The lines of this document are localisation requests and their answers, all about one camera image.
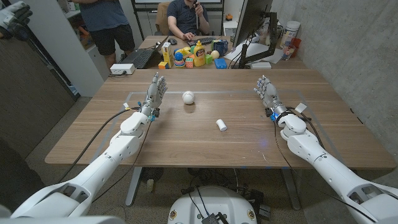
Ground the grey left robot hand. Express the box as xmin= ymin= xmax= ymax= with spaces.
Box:
xmin=140 ymin=72 xmax=169 ymax=118

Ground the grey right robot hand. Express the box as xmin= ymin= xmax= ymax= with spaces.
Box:
xmin=253 ymin=75 xmax=289 ymax=118

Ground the white ball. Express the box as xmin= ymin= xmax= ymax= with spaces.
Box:
xmin=182 ymin=90 xmax=196 ymax=105

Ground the white bandage roll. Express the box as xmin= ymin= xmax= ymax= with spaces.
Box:
xmin=215 ymin=118 xmax=228 ymax=132

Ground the black laptop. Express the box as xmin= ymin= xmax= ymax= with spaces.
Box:
xmin=119 ymin=35 xmax=170 ymax=70

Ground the small white box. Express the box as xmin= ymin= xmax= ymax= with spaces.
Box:
xmin=109 ymin=63 xmax=136 ymax=75

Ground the yellow juice carton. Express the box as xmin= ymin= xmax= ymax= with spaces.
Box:
xmin=161 ymin=42 xmax=174 ymax=68

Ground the clear glass cup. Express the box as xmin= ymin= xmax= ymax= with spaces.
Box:
xmin=281 ymin=45 xmax=296 ymax=61

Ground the white paper sheet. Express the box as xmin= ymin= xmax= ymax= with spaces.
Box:
xmin=224 ymin=42 xmax=284 ymax=65

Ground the yellow toy banana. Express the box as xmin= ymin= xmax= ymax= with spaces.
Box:
xmin=175 ymin=46 xmax=192 ymax=57

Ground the blue rectangular box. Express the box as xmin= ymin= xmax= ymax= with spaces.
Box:
xmin=213 ymin=58 xmax=228 ymax=70

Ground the yellow mustard bottle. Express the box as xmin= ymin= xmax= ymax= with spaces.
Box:
xmin=193 ymin=40 xmax=206 ymax=67

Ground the white wipes canister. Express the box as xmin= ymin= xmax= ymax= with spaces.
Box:
xmin=279 ymin=21 xmax=302 ymax=49

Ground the blue mug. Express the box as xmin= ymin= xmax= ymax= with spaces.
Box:
xmin=213 ymin=39 xmax=229 ymax=57

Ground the black keyboard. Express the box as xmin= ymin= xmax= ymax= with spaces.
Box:
xmin=187 ymin=36 xmax=217 ymax=47

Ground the white shelf unit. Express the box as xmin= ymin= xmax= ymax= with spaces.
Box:
xmin=57 ymin=0 xmax=110 ymax=82

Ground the small white cabinet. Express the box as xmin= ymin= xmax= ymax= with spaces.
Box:
xmin=223 ymin=20 xmax=239 ymax=37

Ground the brown office chair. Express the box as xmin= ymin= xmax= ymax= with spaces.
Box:
xmin=154 ymin=1 xmax=171 ymax=36

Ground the black computer monitor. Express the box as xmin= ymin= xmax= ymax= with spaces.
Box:
xmin=233 ymin=0 xmax=274 ymax=48

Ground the black floor fan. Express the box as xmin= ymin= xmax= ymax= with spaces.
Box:
xmin=139 ymin=167 xmax=165 ymax=183

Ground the seated person in dark shirt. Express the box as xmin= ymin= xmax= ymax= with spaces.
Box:
xmin=166 ymin=0 xmax=211 ymax=41

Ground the standing person in black shorts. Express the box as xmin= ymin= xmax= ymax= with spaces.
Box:
xmin=72 ymin=0 xmax=136 ymax=69

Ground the grey table leg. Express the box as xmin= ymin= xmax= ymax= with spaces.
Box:
xmin=281 ymin=167 xmax=302 ymax=211
xmin=124 ymin=167 xmax=143 ymax=207

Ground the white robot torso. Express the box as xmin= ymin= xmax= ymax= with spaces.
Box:
xmin=167 ymin=185 xmax=258 ymax=224

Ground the black device on torso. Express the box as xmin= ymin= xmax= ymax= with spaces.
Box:
xmin=201 ymin=212 xmax=229 ymax=224

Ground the grey motion capture glove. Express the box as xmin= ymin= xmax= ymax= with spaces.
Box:
xmin=0 ymin=1 xmax=34 ymax=41

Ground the blue stacking ring toy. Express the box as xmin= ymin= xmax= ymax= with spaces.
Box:
xmin=173 ymin=52 xmax=187 ymax=68

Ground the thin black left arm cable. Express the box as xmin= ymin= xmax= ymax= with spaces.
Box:
xmin=91 ymin=120 xmax=154 ymax=203

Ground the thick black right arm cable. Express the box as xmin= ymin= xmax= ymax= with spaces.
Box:
xmin=285 ymin=106 xmax=326 ymax=151

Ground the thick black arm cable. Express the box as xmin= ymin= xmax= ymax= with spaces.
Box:
xmin=285 ymin=106 xmax=326 ymax=151
xmin=57 ymin=107 xmax=141 ymax=184

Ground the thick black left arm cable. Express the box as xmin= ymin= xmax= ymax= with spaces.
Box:
xmin=57 ymin=107 xmax=141 ymax=184

